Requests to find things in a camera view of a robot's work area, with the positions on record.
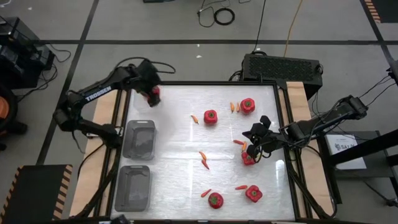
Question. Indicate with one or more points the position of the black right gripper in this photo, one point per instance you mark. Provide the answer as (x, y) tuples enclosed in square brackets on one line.
[(270, 141)]

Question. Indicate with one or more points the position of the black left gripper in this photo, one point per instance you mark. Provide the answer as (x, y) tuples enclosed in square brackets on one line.
[(149, 76)]

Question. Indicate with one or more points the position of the small red chili pepper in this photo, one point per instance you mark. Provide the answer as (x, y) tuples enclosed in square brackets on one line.
[(206, 193), (205, 164), (241, 187), (238, 142)]

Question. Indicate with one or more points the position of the red bell pepper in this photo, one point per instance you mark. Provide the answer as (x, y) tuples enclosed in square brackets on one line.
[(253, 193), (247, 105), (210, 117), (247, 160)]

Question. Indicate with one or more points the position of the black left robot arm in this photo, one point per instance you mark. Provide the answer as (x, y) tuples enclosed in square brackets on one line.
[(96, 90)]

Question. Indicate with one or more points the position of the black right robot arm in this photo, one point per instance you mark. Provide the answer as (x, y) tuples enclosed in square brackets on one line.
[(326, 119)]

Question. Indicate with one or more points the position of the dark translucent plastic basket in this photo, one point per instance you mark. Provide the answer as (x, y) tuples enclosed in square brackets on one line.
[(133, 188), (139, 140)]

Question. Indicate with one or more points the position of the wooden side board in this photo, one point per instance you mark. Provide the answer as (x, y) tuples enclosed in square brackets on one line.
[(295, 102), (90, 174)]

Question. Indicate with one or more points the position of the black perforated computer case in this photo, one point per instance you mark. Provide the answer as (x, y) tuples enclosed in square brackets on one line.
[(280, 70)]

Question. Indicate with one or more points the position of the white labelled box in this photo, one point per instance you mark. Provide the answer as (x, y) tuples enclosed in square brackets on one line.
[(345, 149)]

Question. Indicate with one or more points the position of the black metal stand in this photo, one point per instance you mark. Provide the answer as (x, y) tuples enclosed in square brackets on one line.
[(367, 149)]

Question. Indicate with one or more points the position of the black equipment stack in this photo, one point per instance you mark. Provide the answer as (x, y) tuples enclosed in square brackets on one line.
[(21, 53)]

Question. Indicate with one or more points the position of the orange and black machine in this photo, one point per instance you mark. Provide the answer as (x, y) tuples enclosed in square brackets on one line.
[(3, 109)]

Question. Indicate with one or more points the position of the hazard striped black mat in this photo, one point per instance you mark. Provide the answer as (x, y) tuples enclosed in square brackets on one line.
[(34, 193), (385, 9)]

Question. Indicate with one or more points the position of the black table frame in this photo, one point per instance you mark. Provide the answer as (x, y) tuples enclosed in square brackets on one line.
[(217, 83)]

